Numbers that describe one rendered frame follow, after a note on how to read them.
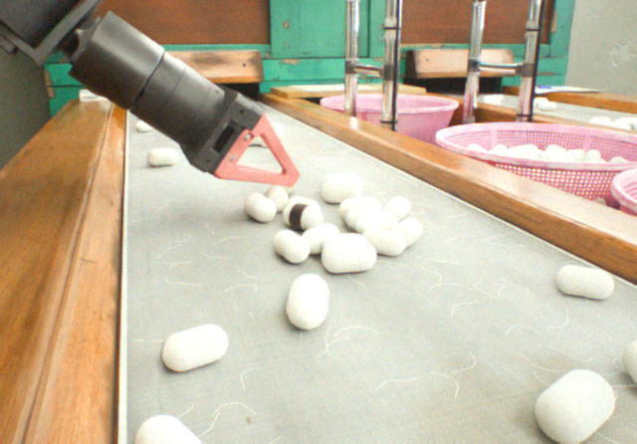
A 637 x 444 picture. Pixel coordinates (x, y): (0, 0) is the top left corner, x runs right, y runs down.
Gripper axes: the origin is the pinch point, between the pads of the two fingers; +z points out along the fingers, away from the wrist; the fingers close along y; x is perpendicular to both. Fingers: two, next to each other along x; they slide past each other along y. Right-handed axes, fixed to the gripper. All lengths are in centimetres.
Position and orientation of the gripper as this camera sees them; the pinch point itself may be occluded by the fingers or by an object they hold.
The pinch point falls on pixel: (289, 175)
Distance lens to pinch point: 48.3
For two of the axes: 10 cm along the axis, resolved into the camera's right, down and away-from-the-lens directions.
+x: -5.7, 8.2, 0.5
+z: 7.5, 4.9, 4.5
